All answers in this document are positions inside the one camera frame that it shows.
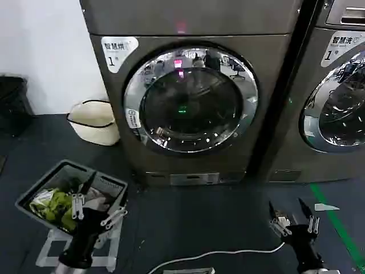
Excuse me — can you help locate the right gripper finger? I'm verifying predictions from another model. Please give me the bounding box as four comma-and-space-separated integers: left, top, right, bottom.
268, 200, 292, 237
297, 197, 321, 238

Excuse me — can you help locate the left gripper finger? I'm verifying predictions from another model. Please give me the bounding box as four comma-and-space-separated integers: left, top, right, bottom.
71, 171, 97, 222
99, 190, 129, 231

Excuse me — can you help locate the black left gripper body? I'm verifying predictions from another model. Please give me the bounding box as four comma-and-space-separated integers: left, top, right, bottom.
58, 207, 108, 269

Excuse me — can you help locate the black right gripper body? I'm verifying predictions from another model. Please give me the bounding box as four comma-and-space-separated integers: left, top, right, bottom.
280, 224, 326, 273

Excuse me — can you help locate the green garment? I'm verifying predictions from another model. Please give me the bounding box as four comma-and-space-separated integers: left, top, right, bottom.
30, 187, 78, 232

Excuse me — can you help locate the white paper scrap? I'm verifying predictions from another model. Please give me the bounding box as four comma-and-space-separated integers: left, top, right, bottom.
314, 203, 340, 212

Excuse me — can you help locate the beige garment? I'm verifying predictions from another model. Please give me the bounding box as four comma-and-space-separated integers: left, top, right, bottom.
82, 184, 115, 212

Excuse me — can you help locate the green floor tape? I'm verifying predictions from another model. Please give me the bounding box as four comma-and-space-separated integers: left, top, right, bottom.
309, 182, 365, 272

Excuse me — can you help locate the grey plastic laundry basket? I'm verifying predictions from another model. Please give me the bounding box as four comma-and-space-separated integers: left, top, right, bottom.
14, 159, 129, 237

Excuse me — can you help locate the cream bag with black trim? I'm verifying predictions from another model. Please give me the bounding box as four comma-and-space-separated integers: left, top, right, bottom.
67, 99, 121, 147

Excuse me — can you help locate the round glass machine door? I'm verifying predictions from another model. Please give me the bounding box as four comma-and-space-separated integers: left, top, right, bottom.
298, 44, 365, 154

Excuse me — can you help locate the black crate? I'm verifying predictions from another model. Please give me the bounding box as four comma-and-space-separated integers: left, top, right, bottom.
0, 74, 35, 135

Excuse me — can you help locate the round glass dryer door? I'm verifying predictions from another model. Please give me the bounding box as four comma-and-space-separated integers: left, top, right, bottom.
123, 41, 261, 156

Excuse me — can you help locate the white number sticker on dryer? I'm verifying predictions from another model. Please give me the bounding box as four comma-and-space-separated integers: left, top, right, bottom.
100, 35, 140, 74

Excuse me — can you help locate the white number sticker on machine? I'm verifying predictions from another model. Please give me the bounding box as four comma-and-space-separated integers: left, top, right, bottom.
322, 30, 365, 69

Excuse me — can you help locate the grey dryer with red light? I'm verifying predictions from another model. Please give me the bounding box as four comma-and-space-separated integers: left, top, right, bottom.
81, 0, 303, 188

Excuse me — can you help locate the white cable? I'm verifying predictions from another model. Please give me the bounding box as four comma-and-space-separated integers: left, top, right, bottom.
147, 241, 286, 274

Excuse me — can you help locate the grey machine with drawer handle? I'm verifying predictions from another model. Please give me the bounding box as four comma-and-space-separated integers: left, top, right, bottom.
267, 0, 365, 184

